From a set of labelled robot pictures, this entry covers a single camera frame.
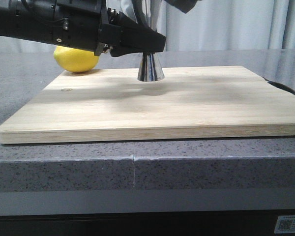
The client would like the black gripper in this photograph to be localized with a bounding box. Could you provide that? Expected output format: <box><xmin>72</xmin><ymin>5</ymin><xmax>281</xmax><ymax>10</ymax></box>
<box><xmin>110</xmin><ymin>0</ymin><xmax>198</xmax><ymax>57</ymax></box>
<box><xmin>0</xmin><ymin>0</ymin><xmax>120</xmax><ymax>56</ymax></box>

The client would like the steel cocktail jigger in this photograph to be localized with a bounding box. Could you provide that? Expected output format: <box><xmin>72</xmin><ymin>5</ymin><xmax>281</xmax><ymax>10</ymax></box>
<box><xmin>137</xmin><ymin>0</ymin><xmax>165</xmax><ymax>82</ymax></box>

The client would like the yellow lemon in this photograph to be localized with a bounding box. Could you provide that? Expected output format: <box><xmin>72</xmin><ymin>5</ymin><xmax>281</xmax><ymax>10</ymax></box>
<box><xmin>53</xmin><ymin>46</ymin><xmax>99</xmax><ymax>73</ymax></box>

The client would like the wooden cutting board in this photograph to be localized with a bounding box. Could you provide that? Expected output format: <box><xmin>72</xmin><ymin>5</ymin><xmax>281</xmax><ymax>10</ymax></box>
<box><xmin>0</xmin><ymin>66</ymin><xmax>295</xmax><ymax>144</ymax></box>

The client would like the grey curtain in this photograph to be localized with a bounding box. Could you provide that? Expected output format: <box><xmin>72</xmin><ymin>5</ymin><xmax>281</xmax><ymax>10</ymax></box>
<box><xmin>0</xmin><ymin>0</ymin><xmax>295</xmax><ymax>54</ymax></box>

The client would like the white label sticker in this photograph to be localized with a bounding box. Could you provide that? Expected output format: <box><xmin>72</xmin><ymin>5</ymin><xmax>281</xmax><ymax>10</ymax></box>
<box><xmin>274</xmin><ymin>215</ymin><xmax>295</xmax><ymax>234</ymax></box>

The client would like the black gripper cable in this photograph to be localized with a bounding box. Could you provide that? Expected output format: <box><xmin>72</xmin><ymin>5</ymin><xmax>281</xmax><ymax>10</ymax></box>
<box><xmin>130</xmin><ymin>0</ymin><xmax>150</xmax><ymax>28</ymax></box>

